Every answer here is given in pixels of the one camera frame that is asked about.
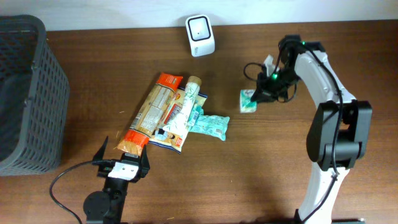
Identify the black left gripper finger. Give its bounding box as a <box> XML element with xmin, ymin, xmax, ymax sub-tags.
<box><xmin>93</xmin><ymin>136</ymin><xmax>109</xmax><ymax>161</ymax></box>
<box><xmin>140</xmin><ymin>146</ymin><xmax>150</xmax><ymax>170</ymax></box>

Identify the small teal tissue box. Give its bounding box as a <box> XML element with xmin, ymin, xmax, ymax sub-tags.
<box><xmin>239</xmin><ymin>90</ymin><xmax>257</xmax><ymax>113</ymax></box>

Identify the orange spaghetti package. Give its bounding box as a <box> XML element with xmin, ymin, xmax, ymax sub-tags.
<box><xmin>116</xmin><ymin>73</ymin><xmax>183</xmax><ymax>156</ymax></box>

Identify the teal tissue pouch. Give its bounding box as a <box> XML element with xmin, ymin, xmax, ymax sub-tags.
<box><xmin>189</xmin><ymin>114</ymin><xmax>230</xmax><ymax>141</ymax></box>

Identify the white green tube beige cap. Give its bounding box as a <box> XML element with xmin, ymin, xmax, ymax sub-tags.
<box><xmin>163</xmin><ymin>76</ymin><xmax>202</xmax><ymax>136</ymax></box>

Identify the small teal white packet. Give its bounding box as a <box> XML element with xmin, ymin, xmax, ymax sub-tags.
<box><xmin>187</xmin><ymin>103</ymin><xmax>203</xmax><ymax>126</ymax></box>

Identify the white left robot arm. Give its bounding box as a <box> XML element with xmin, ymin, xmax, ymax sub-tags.
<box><xmin>83</xmin><ymin>139</ymin><xmax>150</xmax><ymax>223</ymax></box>

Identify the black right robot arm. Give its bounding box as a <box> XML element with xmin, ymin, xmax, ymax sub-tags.
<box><xmin>250</xmin><ymin>35</ymin><xmax>373</xmax><ymax>223</ymax></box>

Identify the grey plastic mesh basket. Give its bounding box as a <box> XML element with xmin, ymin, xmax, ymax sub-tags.
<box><xmin>1</xmin><ymin>15</ymin><xmax>70</xmax><ymax>176</ymax></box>

